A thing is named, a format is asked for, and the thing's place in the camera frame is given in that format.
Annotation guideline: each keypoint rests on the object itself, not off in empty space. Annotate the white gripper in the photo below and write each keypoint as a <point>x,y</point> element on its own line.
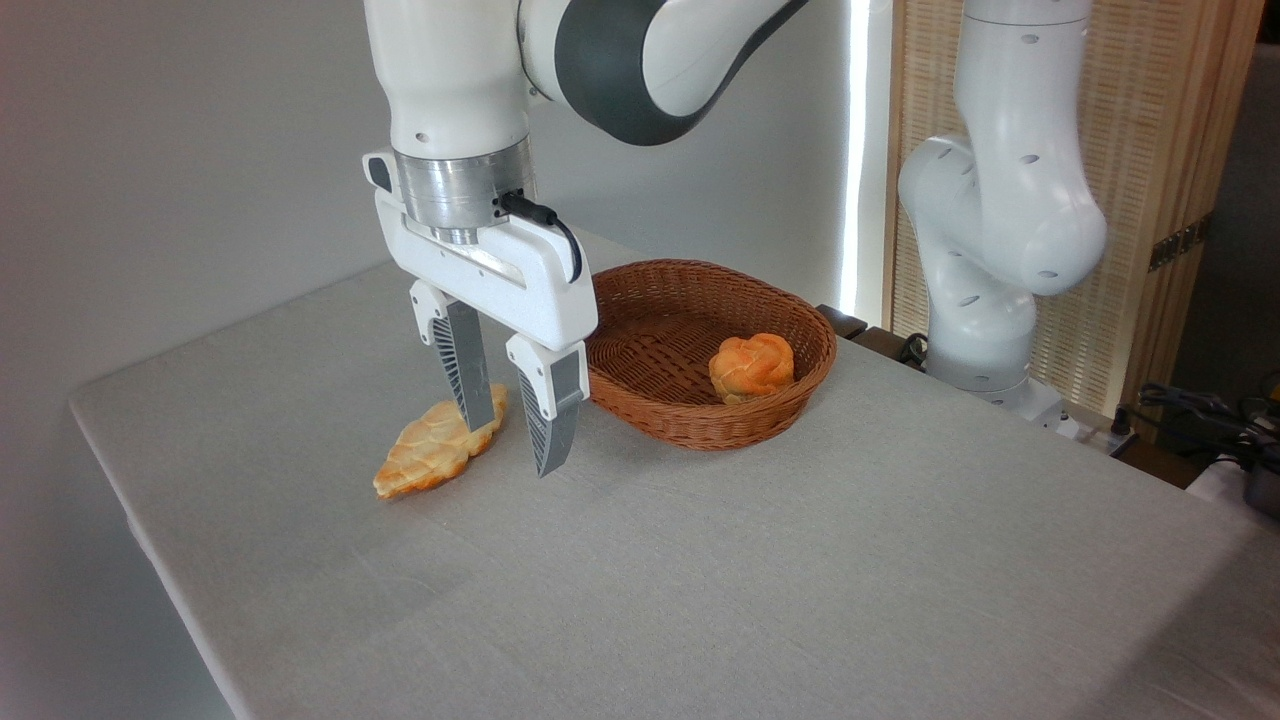
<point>530,285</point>

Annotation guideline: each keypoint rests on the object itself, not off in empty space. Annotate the long braided bread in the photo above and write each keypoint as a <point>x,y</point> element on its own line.
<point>425,455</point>

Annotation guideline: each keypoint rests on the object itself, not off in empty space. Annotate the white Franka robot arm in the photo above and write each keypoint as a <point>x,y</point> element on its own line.
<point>450,80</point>

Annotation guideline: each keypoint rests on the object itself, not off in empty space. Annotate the brown wicker basket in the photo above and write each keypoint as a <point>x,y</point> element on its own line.
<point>660,340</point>

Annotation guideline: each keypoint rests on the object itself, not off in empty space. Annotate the round orange bread roll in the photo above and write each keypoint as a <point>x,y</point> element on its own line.
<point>750,368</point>

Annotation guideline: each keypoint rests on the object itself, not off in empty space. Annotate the grey tablecloth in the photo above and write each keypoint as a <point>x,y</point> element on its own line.
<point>700,580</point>

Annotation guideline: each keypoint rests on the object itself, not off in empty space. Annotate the dark wooden furniture corner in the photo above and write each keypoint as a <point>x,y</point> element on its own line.
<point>842,321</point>

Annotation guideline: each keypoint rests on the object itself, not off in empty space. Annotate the metal screen hinge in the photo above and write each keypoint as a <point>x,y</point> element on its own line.
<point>1180,243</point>

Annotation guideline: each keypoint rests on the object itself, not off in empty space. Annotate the wooden folding screen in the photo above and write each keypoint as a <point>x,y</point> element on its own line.
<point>1160,120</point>

